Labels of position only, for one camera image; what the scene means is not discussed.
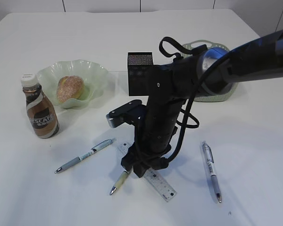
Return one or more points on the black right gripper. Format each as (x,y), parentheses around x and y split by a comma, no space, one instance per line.
(158,137)

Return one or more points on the grey grip white pen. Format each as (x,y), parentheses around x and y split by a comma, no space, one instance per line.
(211,170)

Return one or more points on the blue black right robot arm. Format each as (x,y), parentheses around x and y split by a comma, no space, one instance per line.
(217,70)

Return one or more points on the clear plastic ruler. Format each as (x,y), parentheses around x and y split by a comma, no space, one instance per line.
(159,184)

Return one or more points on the Nescafe coffee bottle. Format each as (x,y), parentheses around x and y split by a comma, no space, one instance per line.
(39,109)

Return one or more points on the green plastic woven basket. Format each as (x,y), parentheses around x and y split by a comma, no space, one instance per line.
(209,44)

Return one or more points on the beige grip pen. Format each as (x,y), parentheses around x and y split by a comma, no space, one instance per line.
(122,178)

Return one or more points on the sugar-dusted bread roll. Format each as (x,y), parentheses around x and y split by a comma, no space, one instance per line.
(69,87)

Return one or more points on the blue-grey grip pen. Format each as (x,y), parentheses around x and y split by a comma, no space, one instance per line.
(79,159)

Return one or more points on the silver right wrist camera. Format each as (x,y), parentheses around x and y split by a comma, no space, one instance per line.
(129,113)

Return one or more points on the green wavy glass plate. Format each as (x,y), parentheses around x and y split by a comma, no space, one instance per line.
(94,75)

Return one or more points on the black pen holder box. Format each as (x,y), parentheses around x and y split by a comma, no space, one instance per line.
(138,64)

